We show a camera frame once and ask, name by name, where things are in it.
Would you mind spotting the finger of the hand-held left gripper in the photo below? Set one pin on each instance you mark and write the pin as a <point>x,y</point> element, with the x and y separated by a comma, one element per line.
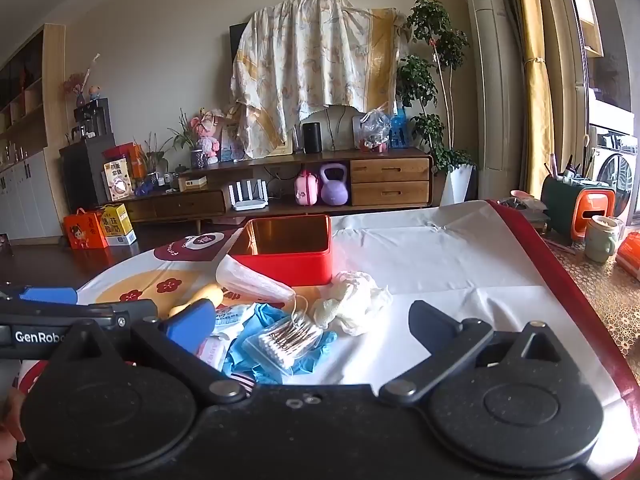
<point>50,295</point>
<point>95,310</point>

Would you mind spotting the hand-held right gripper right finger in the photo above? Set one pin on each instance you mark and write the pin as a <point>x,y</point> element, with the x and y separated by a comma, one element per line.
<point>431,322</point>

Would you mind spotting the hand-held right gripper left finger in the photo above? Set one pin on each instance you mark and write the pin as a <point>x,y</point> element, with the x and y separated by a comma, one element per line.
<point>192,319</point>

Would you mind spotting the white printed face mask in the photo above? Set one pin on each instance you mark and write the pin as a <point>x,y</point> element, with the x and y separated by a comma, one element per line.
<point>245,280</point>

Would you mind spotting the blue rubber gloves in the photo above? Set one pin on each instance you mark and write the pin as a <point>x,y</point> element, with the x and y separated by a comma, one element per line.
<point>270,317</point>

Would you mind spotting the white cloth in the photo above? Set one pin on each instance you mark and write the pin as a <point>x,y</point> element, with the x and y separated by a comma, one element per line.
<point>350,300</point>

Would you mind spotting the red tin box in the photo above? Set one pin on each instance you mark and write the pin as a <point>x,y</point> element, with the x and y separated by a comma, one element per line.
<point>290,265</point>

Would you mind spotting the person's left hand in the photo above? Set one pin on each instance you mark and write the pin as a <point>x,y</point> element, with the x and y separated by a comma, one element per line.
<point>10,425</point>

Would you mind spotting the yellow rounded object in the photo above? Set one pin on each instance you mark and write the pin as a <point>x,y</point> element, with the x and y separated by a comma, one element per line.
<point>200,295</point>

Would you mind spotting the white blue packet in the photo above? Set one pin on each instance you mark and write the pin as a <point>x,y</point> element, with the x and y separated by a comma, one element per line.
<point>232,317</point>

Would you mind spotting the pink white packet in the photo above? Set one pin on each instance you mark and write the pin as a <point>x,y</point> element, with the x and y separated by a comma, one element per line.
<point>215,352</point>

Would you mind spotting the red white printed tablecloth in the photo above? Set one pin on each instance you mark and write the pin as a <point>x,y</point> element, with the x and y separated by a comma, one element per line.
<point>450,270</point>

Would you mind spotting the red gift bag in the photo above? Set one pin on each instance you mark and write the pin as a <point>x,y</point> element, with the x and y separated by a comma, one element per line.
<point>85,230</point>

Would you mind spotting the yellow carton box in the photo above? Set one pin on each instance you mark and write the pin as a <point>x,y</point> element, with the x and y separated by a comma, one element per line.
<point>119,225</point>

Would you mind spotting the bag of cotton swabs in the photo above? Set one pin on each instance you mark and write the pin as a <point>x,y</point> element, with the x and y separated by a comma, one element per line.
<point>285,342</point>

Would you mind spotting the dark wooden drawer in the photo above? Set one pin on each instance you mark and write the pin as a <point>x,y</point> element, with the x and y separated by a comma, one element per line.
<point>190,205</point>

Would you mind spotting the black side cabinet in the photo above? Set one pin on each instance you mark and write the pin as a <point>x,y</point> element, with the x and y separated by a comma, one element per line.
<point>82,175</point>

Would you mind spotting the blue toy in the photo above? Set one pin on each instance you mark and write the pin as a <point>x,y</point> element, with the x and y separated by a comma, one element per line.
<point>145,189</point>

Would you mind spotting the white router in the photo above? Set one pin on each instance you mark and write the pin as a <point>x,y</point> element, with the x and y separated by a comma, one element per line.
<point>247,197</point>

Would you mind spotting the yellow white printed box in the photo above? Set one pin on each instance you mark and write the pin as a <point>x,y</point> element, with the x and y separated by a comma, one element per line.
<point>119,177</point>

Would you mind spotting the light wooden drawer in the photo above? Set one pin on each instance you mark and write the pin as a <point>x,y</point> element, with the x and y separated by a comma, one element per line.
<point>390,194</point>
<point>390,170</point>

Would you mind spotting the flat yellow box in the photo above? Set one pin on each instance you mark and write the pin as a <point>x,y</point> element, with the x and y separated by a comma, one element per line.
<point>192,182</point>

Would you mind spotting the white plant pot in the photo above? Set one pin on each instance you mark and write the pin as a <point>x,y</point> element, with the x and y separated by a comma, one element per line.
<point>459,185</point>

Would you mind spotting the red orange gift bags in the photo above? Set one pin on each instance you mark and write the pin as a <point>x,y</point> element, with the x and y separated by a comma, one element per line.
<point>127,152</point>

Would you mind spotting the plant in striped vase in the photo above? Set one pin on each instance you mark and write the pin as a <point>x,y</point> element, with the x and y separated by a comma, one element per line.
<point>197,155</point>

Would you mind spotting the purple kettlebell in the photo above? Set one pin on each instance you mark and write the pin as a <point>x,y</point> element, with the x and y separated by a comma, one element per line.
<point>334,187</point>

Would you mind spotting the wooden television cabinet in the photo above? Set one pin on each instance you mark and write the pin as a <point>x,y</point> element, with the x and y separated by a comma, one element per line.
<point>280,172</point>

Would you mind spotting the pink small suitcase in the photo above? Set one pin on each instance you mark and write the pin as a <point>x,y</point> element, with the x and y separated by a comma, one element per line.
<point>307,189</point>

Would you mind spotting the green pen holder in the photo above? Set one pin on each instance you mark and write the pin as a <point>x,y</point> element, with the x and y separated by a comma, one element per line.
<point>562,207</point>

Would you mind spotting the printed picture card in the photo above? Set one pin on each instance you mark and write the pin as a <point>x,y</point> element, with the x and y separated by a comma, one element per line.
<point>231,142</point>

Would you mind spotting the black coffee machine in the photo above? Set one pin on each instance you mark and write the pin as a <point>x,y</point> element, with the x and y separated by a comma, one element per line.
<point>92,117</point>

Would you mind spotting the pink plush doll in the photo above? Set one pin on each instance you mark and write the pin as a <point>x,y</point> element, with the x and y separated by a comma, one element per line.
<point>207,135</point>

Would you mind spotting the green mug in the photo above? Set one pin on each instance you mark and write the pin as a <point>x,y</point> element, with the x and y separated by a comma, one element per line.
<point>597,240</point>

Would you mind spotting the clear plastic bag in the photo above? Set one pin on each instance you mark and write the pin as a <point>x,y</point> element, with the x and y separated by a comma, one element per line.
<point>375,130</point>

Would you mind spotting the vase with pink flowers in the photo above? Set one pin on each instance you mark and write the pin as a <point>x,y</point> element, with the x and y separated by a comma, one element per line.
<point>76,90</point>

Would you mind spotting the orange packet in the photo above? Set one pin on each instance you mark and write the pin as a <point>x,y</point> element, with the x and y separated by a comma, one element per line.
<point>630,255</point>

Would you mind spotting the black cylinder speaker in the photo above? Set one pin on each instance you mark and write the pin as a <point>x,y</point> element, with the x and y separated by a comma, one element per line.
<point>312,137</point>

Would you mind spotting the white washing machine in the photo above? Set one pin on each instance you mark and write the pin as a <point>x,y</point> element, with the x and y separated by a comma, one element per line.
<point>617,170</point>

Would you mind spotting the green potted tree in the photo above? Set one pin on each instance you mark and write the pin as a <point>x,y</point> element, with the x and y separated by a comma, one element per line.
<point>430,80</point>

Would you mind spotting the yellow curtain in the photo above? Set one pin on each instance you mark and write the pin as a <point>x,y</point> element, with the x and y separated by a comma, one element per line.
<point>535,85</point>

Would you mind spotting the white standing air conditioner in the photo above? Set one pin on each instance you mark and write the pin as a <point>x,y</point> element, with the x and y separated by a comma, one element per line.
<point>492,70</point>

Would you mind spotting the black television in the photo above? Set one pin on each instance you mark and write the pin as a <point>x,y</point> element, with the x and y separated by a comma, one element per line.
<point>235,45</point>

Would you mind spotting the floral cloth cover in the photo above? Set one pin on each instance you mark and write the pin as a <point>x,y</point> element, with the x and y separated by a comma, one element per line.
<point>310,65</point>

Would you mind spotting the wooden wall shelf unit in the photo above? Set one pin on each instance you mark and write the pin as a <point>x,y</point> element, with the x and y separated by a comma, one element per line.
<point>30,135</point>

